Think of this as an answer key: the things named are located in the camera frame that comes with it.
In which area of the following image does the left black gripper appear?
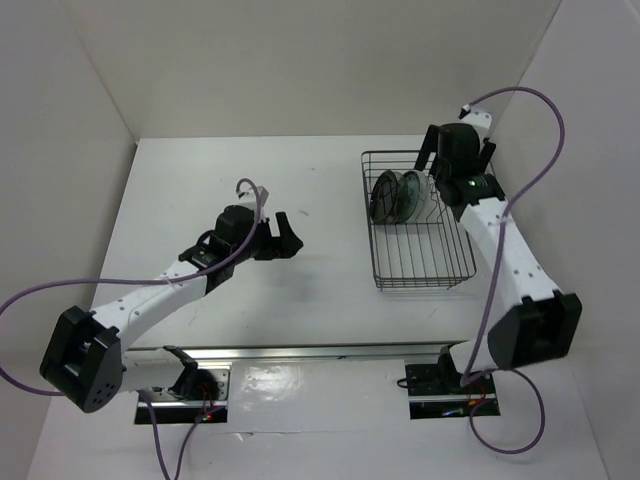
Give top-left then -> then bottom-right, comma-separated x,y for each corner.
230,210 -> 301,263

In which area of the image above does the blue white patterned plate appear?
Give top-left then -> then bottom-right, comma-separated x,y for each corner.
397,170 -> 428,224

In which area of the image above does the smoky clear square plate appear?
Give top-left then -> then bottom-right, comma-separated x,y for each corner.
385,170 -> 406,224

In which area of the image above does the black round plate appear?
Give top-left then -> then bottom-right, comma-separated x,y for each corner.
369,170 -> 390,224

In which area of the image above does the clear textured square plate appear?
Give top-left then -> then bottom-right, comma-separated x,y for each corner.
418,171 -> 437,222

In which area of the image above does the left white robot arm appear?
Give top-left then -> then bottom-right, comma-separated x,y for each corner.
40,205 -> 304,413

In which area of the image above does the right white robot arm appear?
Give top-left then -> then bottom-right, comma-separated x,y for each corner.
415,123 -> 582,392

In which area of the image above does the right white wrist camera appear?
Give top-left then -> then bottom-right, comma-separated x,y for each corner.
458,104 -> 493,142

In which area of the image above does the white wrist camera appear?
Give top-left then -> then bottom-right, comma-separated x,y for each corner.
458,104 -> 493,142
236,186 -> 269,222

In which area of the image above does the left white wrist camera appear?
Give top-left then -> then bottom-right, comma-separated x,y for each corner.
236,186 -> 269,222

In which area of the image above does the grey wire dish rack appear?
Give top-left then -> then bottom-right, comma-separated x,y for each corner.
360,150 -> 477,290

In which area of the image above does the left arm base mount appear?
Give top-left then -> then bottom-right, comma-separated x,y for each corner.
144,346 -> 231,425

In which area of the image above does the aluminium rail front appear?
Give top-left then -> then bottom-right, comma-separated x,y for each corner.
124,341 -> 451,365

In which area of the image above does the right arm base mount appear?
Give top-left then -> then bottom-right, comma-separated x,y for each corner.
396,347 -> 501,420

